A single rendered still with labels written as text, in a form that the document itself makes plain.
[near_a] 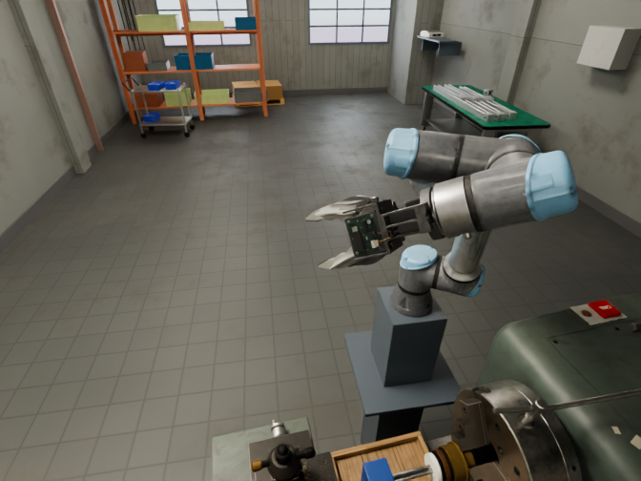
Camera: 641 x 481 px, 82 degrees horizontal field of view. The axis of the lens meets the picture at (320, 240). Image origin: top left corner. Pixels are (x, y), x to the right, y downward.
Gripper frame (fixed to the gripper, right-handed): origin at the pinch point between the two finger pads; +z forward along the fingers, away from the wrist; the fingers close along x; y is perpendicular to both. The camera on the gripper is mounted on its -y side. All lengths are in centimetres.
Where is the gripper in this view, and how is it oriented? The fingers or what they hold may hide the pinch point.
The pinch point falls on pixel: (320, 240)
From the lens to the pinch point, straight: 61.9
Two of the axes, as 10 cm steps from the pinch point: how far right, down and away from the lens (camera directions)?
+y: -4.7, 1.7, -8.7
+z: -8.4, 2.1, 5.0
